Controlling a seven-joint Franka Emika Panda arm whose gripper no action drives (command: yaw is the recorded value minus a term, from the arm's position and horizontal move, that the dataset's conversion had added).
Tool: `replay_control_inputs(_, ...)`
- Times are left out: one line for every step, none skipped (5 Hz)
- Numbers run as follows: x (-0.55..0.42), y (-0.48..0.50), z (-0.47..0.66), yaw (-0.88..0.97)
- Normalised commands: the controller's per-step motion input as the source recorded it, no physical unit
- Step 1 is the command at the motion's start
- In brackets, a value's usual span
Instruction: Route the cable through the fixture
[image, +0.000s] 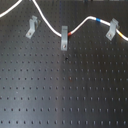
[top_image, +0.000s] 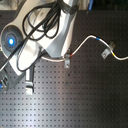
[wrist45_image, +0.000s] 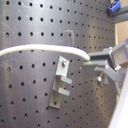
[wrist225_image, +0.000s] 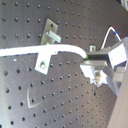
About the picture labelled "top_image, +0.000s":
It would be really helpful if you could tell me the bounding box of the grey gripper block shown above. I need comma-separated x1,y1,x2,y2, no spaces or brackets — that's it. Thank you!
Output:
1,67,34,95

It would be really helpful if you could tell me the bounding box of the white cable with coloured bands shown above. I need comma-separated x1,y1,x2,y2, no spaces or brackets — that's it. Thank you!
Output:
40,35,128,63

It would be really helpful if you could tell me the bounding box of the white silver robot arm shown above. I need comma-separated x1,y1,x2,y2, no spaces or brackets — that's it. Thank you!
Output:
0,0,79,94

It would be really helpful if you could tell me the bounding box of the metal cable clip centre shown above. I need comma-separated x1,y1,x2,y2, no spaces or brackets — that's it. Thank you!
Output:
65,53,71,68

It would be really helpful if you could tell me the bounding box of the metal cable clip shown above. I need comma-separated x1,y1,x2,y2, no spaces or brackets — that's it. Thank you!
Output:
65,53,71,68
101,49,110,59

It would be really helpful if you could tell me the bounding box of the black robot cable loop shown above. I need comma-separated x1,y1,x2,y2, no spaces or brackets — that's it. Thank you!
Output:
23,0,65,40

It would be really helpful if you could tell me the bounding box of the metal cable clip lower right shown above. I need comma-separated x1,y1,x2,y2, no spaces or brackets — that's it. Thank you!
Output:
101,49,110,59

